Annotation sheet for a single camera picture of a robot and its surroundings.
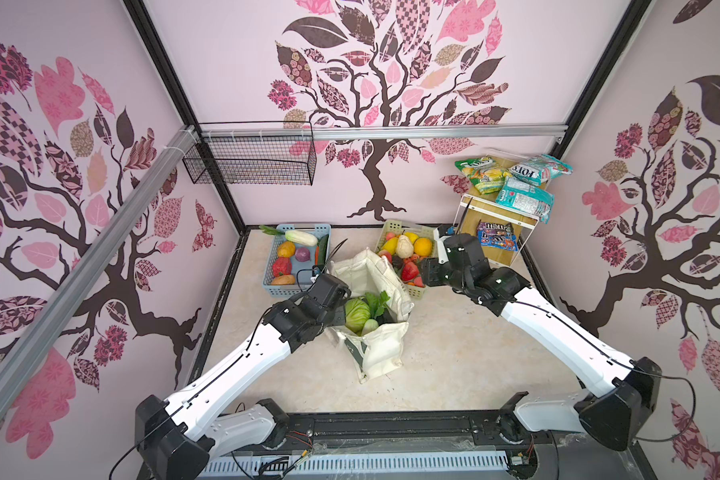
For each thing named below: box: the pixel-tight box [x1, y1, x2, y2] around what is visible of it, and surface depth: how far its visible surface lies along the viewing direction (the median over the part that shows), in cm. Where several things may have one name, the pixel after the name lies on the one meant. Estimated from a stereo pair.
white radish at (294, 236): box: [259, 225, 319, 246], surface depth 112 cm
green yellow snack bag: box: [455, 156, 512, 195], surface depth 87 cm
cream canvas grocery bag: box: [326, 248, 414, 384], surface depth 81 cm
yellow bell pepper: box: [277, 241, 296, 258], surface depth 109 cm
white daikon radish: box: [362, 290, 391, 336], surface depth 85 cm
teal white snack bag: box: [509, 154, 574, 186], surface depth 85 cm
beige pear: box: [396, 230, 414, 259], surface depth 106 cm
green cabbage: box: [345, 298, 379, 336], surface depth 85 cm
